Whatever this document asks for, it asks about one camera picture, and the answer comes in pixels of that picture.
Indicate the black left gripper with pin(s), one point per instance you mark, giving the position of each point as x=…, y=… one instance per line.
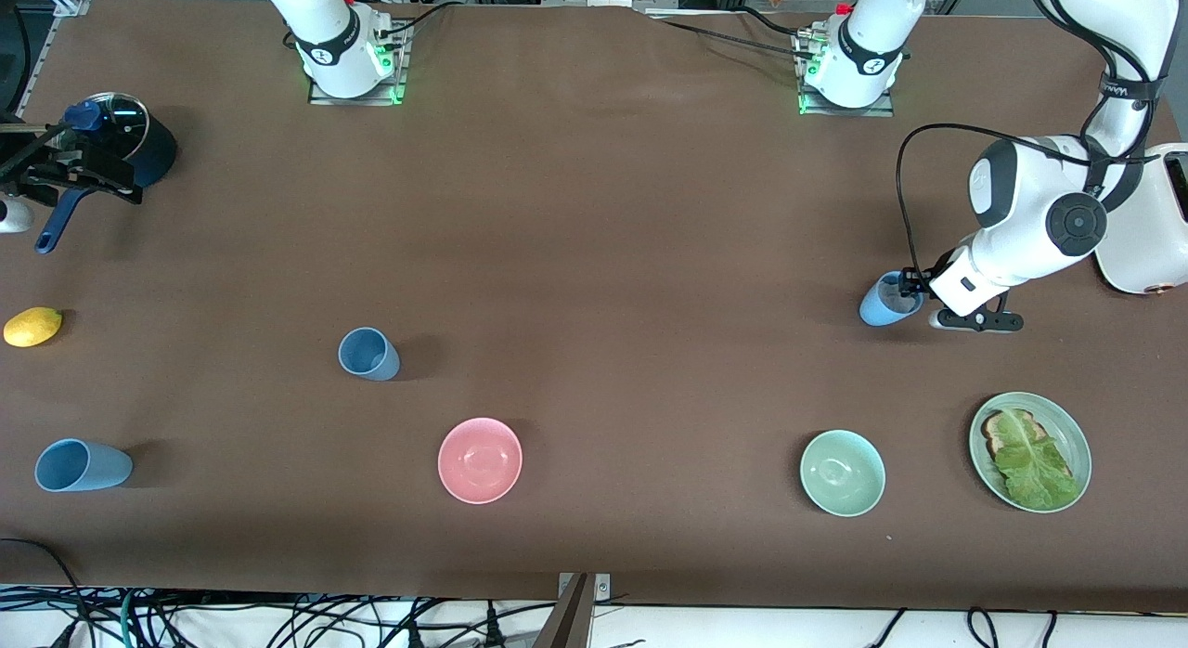
x=922, y=281

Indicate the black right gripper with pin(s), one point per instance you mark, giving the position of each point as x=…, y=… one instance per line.
x=48, y=174

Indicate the blue plastic cup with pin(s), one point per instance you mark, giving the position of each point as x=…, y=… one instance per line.
x=877, y=309
x=88, y=467
x=371, y=358

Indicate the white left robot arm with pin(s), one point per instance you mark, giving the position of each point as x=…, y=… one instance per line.
x=1030, y=212

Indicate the dark blue saucepan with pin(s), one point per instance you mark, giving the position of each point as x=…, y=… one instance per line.
x=153, y=156

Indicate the glass lid with blue knob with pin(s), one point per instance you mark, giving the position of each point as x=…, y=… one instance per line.
x=116, y=119

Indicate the yellow lemon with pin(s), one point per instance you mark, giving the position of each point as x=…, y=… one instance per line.
x=32, y=327

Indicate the toast slice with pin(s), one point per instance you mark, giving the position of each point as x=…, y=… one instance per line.
x=995, y=434

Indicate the mint green bowl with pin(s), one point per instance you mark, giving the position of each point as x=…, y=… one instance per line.
x=843, y=473

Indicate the green lettuce leaf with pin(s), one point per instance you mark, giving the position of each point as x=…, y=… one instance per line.
x=1035, y=467

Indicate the green plate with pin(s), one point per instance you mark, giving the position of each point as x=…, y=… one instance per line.
x=1077, y=439

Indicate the white toaster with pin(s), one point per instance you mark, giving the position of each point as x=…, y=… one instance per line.
x=1146, y=249

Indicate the pink bowl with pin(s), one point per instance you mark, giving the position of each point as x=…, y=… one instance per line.
x=480, y=460

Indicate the dark slanted bar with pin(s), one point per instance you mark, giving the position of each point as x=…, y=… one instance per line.
x=566, y=620

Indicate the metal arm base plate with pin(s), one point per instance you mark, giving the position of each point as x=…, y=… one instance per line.
x=320, y=98
x=807, y=108

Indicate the small metal bracket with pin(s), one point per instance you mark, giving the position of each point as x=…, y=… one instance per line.
x=603, y=588

